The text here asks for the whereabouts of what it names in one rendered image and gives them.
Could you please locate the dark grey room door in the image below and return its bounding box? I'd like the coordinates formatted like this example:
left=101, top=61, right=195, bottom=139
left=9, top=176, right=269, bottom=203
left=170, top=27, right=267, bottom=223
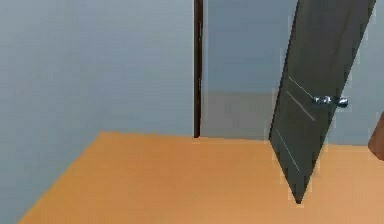
left=268, top=0, right=378, bottom=205

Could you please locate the silver door handle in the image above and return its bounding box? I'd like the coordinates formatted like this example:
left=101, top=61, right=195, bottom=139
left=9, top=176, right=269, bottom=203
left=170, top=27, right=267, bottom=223
left=312, top=95, right=350, bottom=109

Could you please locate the dark brown door frame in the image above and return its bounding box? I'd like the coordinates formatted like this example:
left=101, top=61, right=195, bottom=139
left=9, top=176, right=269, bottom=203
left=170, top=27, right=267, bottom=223
left=193, top=0, right=204, bottom=139

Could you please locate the brown wooden furniture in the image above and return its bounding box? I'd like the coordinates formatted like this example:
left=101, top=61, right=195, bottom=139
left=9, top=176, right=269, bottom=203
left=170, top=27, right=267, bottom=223
left=368, top=111, right=384, bottom=162

